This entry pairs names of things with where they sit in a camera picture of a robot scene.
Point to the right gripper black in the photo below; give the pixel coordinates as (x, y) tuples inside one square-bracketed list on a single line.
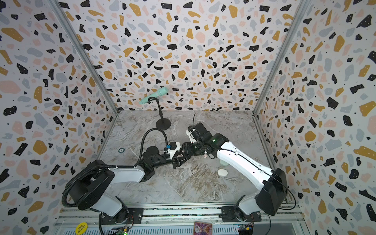
[(186, 148)]

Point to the aluminium rail frame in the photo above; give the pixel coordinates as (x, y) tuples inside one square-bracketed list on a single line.
[(179, 219)]

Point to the black microphone stand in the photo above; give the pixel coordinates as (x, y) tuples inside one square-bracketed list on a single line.
[(162, 123)]

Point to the white earbud charging case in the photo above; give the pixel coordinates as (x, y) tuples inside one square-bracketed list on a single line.
[(222, 173)]

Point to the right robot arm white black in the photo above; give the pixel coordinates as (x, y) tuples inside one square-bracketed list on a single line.
[(271, 184)]

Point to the colourful card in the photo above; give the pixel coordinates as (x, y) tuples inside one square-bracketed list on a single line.
[(202, 228)]

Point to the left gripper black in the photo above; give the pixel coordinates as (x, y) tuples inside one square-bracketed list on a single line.
[(175, 162)]

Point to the yellow round sticker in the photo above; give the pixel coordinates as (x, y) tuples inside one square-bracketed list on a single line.
[(81, 228)]

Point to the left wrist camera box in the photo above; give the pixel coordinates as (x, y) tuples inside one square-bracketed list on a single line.
[(172, 150)]

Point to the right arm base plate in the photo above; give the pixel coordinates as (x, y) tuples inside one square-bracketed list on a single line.
[(229, 214)]

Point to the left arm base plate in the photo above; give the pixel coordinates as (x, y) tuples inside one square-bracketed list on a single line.
[(128, 216)]

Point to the mint green earbud charging case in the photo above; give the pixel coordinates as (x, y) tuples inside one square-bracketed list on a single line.
[(223, 163)]

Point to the mint green microphone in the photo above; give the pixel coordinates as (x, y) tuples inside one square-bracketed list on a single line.
[(161, 92)]

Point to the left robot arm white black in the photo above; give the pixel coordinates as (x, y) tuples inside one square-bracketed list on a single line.
[(87, 190)]

